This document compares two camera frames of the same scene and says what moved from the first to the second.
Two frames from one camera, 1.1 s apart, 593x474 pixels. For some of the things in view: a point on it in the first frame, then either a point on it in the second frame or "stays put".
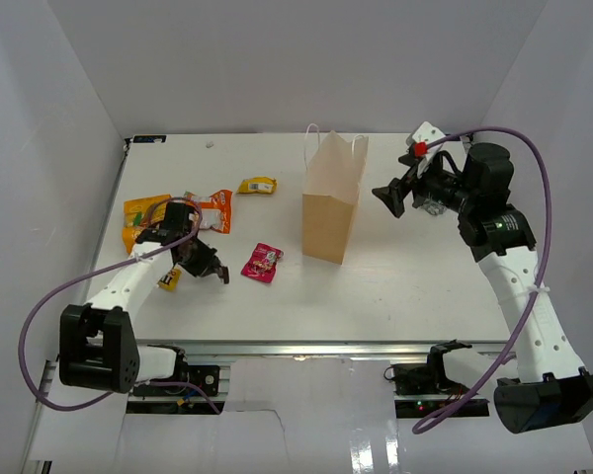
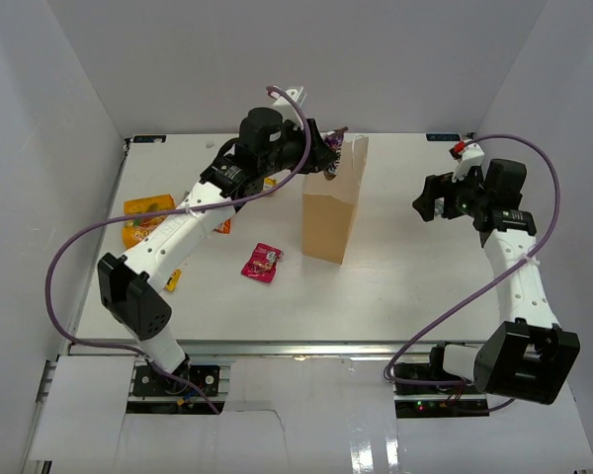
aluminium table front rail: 490,349 stays put
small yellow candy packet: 170,279 stays put
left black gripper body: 206,260 to 314,145
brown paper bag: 330,197 stays put
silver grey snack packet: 434,207 stays put
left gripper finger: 223,273 to 339,131
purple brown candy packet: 224,274 to 334,138
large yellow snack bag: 140,214 stays put
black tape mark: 148,138 stays put
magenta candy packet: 262,262 stays put
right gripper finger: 408,160 to 434,185
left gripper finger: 213,269 to 326,165
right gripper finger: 392,197 to 425,205
